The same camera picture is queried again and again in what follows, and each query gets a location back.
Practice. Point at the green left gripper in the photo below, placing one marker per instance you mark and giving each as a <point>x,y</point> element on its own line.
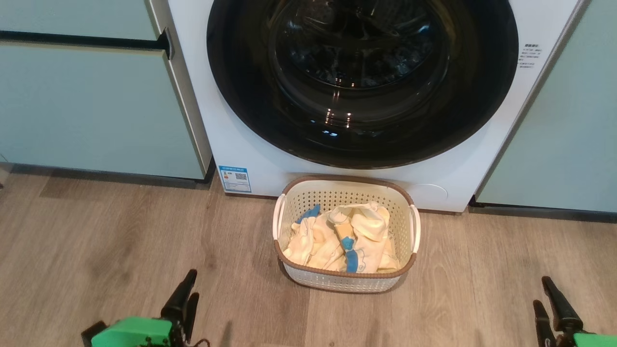
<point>135,332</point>

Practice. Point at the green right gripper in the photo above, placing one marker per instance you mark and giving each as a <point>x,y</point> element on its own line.
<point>597,340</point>

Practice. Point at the cream baby clothes pile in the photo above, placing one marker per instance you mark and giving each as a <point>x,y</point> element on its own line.
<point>308,241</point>

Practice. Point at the cream baby garment bear print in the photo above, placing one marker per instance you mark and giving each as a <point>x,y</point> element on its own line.
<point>371,231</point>

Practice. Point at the black round washer door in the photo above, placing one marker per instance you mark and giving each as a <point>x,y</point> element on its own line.
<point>250,96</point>

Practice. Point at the white front-load washing machine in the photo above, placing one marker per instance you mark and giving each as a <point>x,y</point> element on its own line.
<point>250,144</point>

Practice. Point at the pale green wide cabinet door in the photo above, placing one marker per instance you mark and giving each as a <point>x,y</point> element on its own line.
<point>564,135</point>

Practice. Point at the pale green tall cabinet door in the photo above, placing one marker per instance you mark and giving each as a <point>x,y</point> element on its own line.
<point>87,106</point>

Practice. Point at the dark cabinet plinth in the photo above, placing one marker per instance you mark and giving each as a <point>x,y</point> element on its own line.
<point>111,174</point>
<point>544,213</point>

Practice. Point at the blue energy label sticker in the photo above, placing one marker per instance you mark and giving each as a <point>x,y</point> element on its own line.
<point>234,179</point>

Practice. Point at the white laundry basket brown rim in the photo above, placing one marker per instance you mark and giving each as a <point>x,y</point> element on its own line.
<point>337,282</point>

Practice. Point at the pale green cabinet drawer front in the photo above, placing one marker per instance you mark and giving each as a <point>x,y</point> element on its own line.
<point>72,17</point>

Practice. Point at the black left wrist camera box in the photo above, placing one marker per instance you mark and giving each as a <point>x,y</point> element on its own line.
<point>93,332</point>

